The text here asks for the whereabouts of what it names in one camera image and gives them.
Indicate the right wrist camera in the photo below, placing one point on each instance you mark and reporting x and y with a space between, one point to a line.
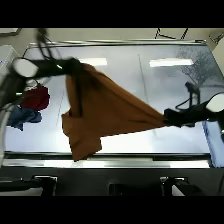
191 86

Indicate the silver frame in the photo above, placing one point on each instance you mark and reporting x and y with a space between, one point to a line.
100 163

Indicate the light blue garment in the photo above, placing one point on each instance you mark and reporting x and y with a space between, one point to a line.
215 143

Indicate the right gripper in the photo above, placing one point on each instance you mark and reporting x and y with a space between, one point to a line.
176 117

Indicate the brown T-shirt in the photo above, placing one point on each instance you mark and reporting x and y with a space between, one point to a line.
100 106

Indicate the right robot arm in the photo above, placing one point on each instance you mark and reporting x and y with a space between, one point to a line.
201 112

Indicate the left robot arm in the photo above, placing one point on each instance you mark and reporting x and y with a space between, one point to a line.
25 67

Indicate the red garment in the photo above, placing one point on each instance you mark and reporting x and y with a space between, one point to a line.
36 98

